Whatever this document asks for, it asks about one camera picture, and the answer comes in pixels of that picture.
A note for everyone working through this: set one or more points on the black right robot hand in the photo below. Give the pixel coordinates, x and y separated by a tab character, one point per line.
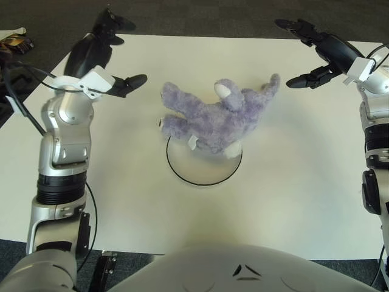
337	51

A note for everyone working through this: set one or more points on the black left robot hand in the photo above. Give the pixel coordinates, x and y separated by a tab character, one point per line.
85	57

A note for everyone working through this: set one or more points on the purple plush doll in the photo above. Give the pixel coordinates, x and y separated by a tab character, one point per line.
218	118

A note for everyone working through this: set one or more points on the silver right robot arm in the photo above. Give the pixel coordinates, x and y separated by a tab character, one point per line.
377	115

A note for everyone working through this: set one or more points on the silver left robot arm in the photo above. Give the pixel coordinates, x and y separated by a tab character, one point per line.
67	143

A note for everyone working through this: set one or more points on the white plate with black rim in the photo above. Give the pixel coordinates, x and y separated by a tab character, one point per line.
200	170

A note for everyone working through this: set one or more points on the dark snack packet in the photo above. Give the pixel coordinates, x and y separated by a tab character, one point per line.
18	44

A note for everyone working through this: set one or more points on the black chair base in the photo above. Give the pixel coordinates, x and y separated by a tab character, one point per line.
18	76

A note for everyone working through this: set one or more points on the white floor object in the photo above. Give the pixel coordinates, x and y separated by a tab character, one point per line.
18	31

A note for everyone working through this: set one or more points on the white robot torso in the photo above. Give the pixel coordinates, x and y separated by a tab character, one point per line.
212	270

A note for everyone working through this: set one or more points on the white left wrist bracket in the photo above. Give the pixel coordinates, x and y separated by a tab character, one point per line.
100	80

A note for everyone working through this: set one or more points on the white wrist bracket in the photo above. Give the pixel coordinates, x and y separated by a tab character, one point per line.
360	68
100	80

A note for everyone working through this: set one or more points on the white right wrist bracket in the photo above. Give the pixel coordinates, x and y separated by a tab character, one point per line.
360	68

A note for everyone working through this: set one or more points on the black table bracket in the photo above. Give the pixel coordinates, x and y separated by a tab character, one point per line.
104	270

